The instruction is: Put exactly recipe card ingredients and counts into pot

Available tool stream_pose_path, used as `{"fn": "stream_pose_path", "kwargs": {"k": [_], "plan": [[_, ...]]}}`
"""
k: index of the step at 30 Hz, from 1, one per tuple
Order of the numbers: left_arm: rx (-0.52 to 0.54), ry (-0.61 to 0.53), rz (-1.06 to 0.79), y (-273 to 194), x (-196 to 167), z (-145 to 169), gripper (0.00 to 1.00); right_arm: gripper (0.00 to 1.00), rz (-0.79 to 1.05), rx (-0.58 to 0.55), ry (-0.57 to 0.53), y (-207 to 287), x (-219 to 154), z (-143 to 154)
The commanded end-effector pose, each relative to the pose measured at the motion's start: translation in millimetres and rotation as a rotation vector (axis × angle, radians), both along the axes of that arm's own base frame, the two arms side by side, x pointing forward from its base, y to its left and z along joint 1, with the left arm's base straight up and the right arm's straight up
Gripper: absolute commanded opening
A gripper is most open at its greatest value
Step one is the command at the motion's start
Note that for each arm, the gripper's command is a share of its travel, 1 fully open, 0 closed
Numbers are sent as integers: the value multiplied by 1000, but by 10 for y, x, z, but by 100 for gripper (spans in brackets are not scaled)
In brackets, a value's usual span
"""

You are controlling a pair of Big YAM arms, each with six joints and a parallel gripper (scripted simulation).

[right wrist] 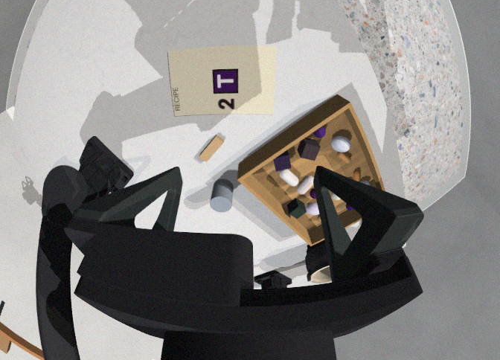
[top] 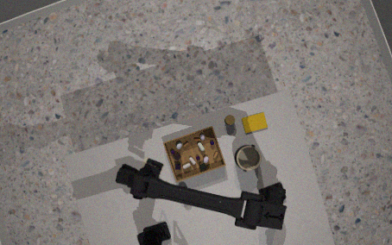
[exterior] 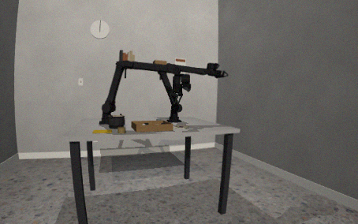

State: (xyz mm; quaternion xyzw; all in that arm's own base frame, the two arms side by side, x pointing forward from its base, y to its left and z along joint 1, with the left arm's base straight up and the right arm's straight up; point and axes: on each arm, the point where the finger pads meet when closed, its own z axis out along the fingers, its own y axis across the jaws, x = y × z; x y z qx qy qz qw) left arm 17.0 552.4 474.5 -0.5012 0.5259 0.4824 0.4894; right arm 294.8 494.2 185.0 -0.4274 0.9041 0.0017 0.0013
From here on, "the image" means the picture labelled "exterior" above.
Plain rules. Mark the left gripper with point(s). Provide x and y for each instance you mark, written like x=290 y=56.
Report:
x=219 y=75

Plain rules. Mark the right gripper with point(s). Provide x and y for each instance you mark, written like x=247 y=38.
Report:
x=173 y=93

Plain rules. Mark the tan cylinder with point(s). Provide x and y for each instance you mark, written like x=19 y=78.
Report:
x=121 y=130

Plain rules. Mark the wooden tray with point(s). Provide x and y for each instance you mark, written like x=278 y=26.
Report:
x=152 y=127

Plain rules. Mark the black round pot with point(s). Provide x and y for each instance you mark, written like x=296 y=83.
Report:
x=115 y=121

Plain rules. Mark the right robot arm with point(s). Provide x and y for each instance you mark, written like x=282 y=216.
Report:
x=109 y=106

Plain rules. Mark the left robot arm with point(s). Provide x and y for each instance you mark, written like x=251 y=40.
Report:
x=175 y=108

